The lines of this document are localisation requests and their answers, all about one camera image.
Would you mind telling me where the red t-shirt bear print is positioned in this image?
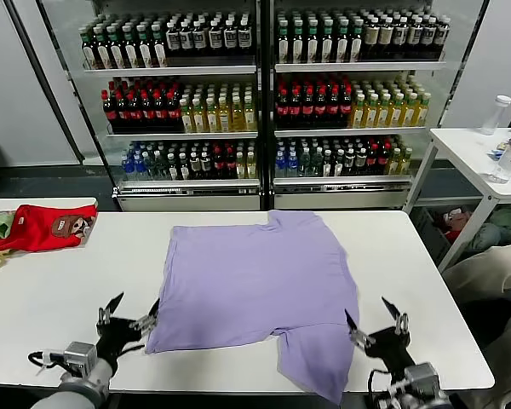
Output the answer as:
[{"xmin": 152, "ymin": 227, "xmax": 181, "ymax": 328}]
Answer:
[{"xmin": 0, "ymin": 204, "xmax": 99, "ymax": 253}]

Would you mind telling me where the dark tea bottle green cap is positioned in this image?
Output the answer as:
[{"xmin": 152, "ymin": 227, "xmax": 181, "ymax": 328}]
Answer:
[
  {"xmin": 95, "ymin": 26, "xmax": 111, "ymax": 69},
  {"xmin": 335, "ymin": 18, "xmax": 350, "ymax": 63},
  {"xmin": 349, "ymin": 18, "xmax": 365, "ymax": 63},
  {"xmin": 109, "ymin": 25, "xmax": 124, "ymax": 69},
  {"xmin": 291, "ymin": 20, "xmax": 306, "ymax": 64},
  {"xmin": 138, "ymin": 24, "xmax": 153, "ymax": 68},
  {"xmin": 320, "ymin": 19, "xmax": 335, "ymax": 63},
  {"xmin": 277, "ymin": 20, "xmax": 291, "ymax": 64},
  {"xmin": 81, "ymin": 26, "xmax": 96, "ymax": 69},
  {"xmin": 123, "ymin": 24, "xmax": 139, "ymax": 68},
  {"xmin": 152, "ymin": 23, "xmax": 168, "ymax": 68},
  {"xmin": 306, "ymin": 19, "xmax": 320, "ymax": 64}
]

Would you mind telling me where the grey-blue cloth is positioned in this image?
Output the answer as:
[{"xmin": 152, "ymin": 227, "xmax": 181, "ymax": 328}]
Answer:
[{"xmin": 468, "ymin": 223, "xmax": 503, "ymax": 255}]

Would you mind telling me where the clear bottle grey lid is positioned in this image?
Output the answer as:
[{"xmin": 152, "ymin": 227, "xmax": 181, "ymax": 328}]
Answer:
[{"xmin": 491, "ymin": 136, "xmax": 511, "ymax": 185}]

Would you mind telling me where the dark bottle beige label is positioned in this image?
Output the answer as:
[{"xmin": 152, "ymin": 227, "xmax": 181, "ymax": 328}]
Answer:
[
  {"xmin": 378, "ymin": 17, "xmax": 393, "ymax": 60},
  {"xmin": 364, "ymin": 17, "xmax": 379, "ymax": 60}
]

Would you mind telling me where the clear bottle white cap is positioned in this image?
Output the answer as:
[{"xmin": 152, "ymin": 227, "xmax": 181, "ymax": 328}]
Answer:
[{"xmin": 480, "ymin": 94, "xmax": 511, "ymax": 136}]

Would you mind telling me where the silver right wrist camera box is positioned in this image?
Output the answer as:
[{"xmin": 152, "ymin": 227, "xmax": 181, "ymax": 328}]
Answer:
[{"xmin": 402, "ymin": 361, "xmax": 443, "ymax": 400}]

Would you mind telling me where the dark storage bin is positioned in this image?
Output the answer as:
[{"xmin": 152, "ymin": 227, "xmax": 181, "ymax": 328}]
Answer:
[{"xmin": 408, "ymin": 204, "xmax": 455, "ymax": 268}]

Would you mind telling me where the small cola bottle red cap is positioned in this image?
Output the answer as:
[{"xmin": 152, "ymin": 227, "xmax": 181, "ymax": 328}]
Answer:
[
  {"xmin": 212, "ymin": 147, "xmax": 226, "ymax": 179},
  {"xmin": 377, "ymin": 142, "xmax": 390, "ymax": 176},
  {"xmin": 365, "ymin": 142, "xmax": 379, "ymax": 176},
  {"xmin": 224, "ymin": 147, "xmax": 238, "ymax": 179}
]

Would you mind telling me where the black diagonal bar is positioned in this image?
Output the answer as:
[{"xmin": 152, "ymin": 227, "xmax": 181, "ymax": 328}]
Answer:
[{"xmin": 3, "ymin": 0, "xmax": 86, "ymax": 165}]

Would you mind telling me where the glass beverage display cooler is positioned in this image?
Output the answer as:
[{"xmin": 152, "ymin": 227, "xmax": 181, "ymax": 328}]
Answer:
[{"xmin": 36, "ymin": 0, "xmax": 268, "ymax": 213}]

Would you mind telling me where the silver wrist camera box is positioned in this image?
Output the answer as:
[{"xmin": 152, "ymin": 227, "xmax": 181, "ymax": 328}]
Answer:
[
  {"xmin": 62, "ymin": 340, "xmax": 98, "ymax": 372},
  {"xmin": 402, "ymin": 361, "xmax": 443, "ymax": 400}
]

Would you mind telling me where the beige trousers leg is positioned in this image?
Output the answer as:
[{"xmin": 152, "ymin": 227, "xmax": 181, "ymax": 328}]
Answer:
[{"xmin": 441, "ymin": 243, "xmax": 511, "ymax": 303}]

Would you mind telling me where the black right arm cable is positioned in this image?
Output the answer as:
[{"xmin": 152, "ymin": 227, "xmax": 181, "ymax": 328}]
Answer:
[{"xmin": 368, "ymin": 368, "xmax": 395, "ymax": 401}]

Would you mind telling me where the purple t-shirt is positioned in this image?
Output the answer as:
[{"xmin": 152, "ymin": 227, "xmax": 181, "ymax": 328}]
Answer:
[{"xmin": 144, "ymin": 209, "xmax": 361, "ymax": 406}]

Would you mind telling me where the white shelving unit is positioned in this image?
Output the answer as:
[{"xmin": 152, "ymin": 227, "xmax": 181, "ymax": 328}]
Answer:
[{"xmin": 266, "ymin": 0, "xmax": 491, "ymax": 210}]

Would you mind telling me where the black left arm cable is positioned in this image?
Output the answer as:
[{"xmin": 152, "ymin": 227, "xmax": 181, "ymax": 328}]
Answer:
[{"xmin": 27, "ymin": 349, "xmax": 65, "ymax": 368}]

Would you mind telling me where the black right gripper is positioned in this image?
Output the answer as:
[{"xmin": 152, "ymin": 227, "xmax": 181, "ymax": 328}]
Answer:
[{"xmin": 344, "ymin": 296, "xmax": 416, "ymax": 372}]

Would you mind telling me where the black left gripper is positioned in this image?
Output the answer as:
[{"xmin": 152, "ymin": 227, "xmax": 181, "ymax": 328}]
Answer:
[{"xmin": 95, "ymin": 291, "xmax": 161, "ymax": 372}]

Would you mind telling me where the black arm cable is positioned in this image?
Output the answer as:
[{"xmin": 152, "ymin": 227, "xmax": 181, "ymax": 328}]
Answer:
[
  {"xmin": 368, "ymin": 368, "xmax": 395, "ymax": 401},
  {"xmin": 27, "ymin": 349, "xmax": 65, "ymax": 368}
]

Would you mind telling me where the white side table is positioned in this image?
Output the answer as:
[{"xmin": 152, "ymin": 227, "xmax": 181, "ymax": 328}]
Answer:
[{"xmin": 402, "ymin": 126, "xmax": 511, "ymax": 274}]

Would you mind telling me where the yellow juice bottle green cap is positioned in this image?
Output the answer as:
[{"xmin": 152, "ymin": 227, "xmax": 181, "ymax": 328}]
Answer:
[
  {"xmin": 416, "ymin": 92, "xmax": 430, "ymax": 127},
  {"xmin": 205, "ymin": 97, "xmax": 219, "ymax": 132},
  {"xmin": 230, "ymin": 95, "xmax": 244, "ymax": 132},
  {"xmin": 352, "ymin": 94, "xmax": 366, "ymax": 129},
  {"xmin": 377, "ymin": 94, "xmax": 391, "ymax": 128},
  {"xmin": 365, "ymin": 94, "xmax": 379, "ymax": 128},
  {"xmin": 217, "ymin": 96, "xmax": 232, "ymax": 132},
  {"xmin": 390, "ymin": 93, "xmax": 404, "ymax": 128},
  {"xmin": 192, "ymin": 97, "xmax": 206, "ymax": 133},
  {"xmin": 243, "ymin": 95, "xmax": 256, "ymax": 131},
  {"xmin": 403, "ymin": 93, "xmax": 416, "ymax": 127},
  {"xmin": 180, "ymin": 98, "xmax": 194, "ymax": 133}
]

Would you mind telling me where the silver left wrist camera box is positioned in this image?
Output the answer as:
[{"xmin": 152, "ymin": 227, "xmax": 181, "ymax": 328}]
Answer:
[{"xmin": 62, "ymin": 340, "xmax": 98, "ymax": 372}]

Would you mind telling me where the red cloth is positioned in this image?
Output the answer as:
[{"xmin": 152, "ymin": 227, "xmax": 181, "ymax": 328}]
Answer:
[{"xmin": 436, "ymin": 208, "xmax": 474, "ymax": 242}]

